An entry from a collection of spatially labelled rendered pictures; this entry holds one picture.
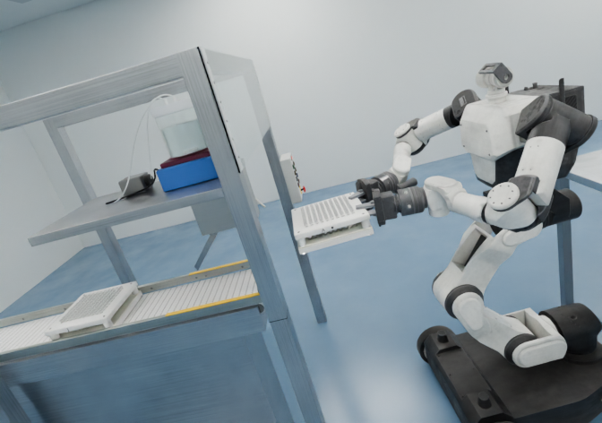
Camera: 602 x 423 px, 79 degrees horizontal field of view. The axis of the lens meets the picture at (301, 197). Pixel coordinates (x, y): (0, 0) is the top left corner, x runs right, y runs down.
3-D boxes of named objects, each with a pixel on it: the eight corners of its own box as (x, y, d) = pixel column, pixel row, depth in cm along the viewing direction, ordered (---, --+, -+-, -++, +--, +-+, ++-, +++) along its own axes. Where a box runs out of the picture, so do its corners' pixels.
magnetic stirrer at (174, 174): (233, 162, 138) (226, 139, 135) (221, 177, 118) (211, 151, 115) (184, 175, 140) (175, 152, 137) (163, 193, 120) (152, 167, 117)
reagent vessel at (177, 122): (218, 142, 132) (199, 90, 126) (207, 151, 118) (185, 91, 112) (177, 153, 133) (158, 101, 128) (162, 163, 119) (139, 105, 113)
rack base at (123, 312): (142, 294, 154) (141, 289, 154) (114, 333, 131) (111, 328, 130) (90, 306, 157) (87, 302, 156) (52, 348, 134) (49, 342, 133)
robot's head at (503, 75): (503, 76, 119) (488, 59, 117) (520, 75, 111) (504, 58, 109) (489, 91, 120) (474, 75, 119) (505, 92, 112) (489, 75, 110)
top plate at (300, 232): (296, 241, 116) (294, 235, 115) (292, 214, 139) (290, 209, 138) (370, 220, 115) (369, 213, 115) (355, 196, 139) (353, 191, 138)
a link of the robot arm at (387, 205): (373, 194, 114) (412, 187, 112) (370, 185, 123) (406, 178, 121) (380, 231, 118) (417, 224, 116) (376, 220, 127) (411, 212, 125)
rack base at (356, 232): (300, 254, 117) (297, 248, 117) (296, 226, 141) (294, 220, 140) (374, 233, 117) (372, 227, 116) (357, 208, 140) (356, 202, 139)
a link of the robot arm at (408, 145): (386, 159, 152) (391, 134, 166) (400, 176, 155) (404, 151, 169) (408, 146, 146) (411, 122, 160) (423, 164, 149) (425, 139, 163)
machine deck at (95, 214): (245, 168, 142) (242, 158, 141) (226, 200, 106) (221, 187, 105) (98, 206, 148) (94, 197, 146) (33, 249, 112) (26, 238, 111)
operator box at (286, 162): (302, 192, 225) (291, 151, 217) (302, 202, 209) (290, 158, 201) (293, 194, 226) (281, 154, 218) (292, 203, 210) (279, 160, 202)
